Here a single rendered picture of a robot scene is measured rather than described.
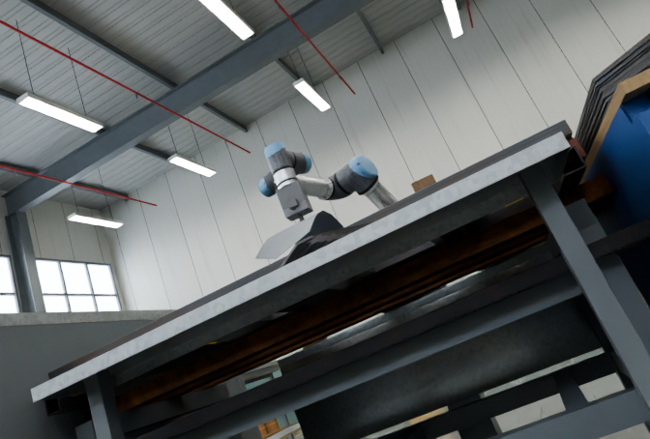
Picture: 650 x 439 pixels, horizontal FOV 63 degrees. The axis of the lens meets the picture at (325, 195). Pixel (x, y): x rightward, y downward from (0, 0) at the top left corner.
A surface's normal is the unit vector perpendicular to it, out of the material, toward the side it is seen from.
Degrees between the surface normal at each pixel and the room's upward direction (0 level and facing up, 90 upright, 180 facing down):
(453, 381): 90
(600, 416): 90
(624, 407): 90
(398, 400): 90
